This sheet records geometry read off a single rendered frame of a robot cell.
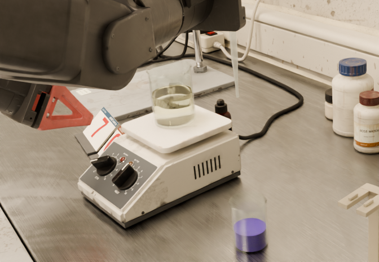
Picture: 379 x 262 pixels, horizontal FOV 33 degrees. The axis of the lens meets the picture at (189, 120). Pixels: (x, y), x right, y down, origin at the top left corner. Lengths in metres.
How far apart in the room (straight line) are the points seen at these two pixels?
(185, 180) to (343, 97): 0.29
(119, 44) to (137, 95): 0.83
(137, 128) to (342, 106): 0.32
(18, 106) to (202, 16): 0.35
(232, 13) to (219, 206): 0.36
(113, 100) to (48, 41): 0.87
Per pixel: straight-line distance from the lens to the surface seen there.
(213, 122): 0.88
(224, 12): 0.55
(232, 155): 0.89
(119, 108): 1.19
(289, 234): 0.79
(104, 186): 0.87
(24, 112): 0.80
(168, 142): 0.84
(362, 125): 0.95
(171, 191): 0.84
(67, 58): 0.38
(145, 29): 0.44
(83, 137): 1.11
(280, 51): 1.33
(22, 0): 0.36
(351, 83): 0.99
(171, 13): 0.49
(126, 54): 0.42
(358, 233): 0.79
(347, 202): 0.61
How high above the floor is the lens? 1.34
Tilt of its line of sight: 23 degrees down
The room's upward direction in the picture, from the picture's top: 7 degrees counter-clockwise
